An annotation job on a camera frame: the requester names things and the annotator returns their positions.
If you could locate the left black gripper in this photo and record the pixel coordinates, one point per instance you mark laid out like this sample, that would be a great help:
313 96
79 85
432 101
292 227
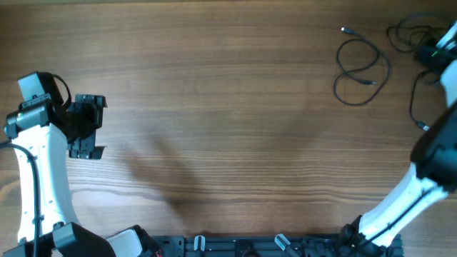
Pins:
92 106

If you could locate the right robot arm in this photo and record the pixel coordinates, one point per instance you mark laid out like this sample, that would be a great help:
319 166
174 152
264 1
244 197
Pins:
430 178

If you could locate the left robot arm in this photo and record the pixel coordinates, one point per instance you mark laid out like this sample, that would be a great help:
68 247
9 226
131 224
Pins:
45 131

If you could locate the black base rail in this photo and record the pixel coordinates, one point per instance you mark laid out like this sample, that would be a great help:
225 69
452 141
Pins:
250 246

